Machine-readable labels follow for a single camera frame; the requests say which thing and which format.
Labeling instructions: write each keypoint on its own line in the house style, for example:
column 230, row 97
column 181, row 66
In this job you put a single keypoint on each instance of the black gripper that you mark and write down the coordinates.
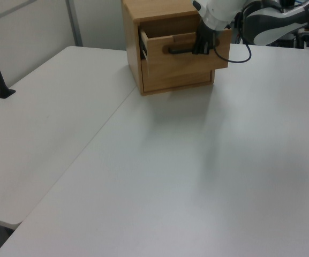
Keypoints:
column 204, row 34

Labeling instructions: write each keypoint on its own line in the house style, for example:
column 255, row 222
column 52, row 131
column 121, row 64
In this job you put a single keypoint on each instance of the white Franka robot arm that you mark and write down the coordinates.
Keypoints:
column 218, row 13

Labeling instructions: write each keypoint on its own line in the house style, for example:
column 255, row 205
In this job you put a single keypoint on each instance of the wooden drawer cabinet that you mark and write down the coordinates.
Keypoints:
column 131, row 40

